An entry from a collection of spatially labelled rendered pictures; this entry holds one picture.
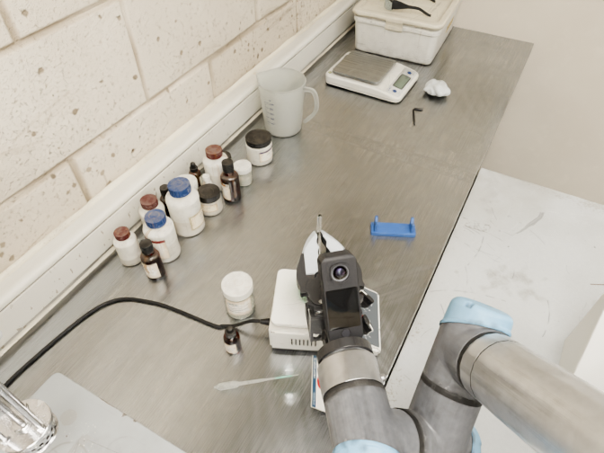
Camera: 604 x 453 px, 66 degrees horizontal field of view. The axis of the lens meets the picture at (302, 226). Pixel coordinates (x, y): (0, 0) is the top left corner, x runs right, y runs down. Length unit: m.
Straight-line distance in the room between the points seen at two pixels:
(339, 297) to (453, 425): 0.19
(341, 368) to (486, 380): 0.16
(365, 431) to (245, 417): 0.35
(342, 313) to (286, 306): 0.26
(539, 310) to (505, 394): 0.58
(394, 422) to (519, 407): 0.15
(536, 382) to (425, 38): 1.36
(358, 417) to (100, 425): 0.48
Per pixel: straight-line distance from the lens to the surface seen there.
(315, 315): 0.63
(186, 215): 1.03
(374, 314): 0.90
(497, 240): 1.13
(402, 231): 1.08
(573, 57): 2.03
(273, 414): 0.84
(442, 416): 0.59
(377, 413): 0.55
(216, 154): 1.12
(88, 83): 0.99
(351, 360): 0.57
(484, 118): 1.51
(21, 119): 0.92
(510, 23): 2.00
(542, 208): 1.26
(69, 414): 0.92
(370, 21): 1.71
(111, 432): 0.88
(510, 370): 0.49
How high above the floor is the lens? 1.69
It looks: 47 degrees down
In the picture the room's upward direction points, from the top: straight up
